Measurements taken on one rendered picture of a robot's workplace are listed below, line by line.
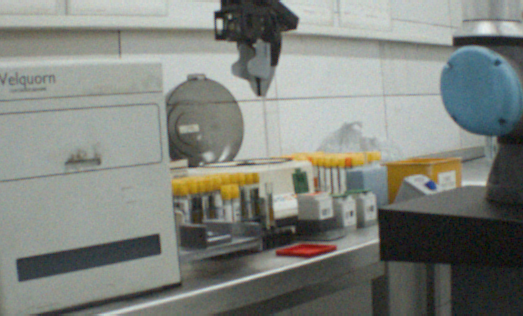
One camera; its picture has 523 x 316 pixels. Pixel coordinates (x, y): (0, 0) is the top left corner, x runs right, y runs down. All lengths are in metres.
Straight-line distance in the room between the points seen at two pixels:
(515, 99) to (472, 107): 0.06
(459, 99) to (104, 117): 0.45
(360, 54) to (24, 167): 1.70
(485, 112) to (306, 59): 1.29
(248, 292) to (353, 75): 1.43
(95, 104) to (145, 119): 0.08
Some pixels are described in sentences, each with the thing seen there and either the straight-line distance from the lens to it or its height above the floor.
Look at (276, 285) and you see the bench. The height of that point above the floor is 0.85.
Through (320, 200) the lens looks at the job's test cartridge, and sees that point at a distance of 1.33.
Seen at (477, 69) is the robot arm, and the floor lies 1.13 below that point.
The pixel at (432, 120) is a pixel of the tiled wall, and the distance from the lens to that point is 2.79.
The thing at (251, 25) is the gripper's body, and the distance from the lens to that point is 1.28.
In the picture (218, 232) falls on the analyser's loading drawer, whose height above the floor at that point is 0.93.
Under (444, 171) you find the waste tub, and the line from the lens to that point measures 1.63.
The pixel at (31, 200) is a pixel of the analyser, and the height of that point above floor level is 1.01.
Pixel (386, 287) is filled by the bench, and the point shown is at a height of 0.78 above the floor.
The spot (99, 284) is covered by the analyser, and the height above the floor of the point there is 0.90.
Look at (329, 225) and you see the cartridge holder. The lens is 1.34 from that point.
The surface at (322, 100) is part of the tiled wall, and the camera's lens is 2.27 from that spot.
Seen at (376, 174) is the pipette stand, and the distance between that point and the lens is 1.55.
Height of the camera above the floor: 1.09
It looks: 3 degrees down
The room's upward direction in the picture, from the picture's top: 4 degrees counter-clockwise
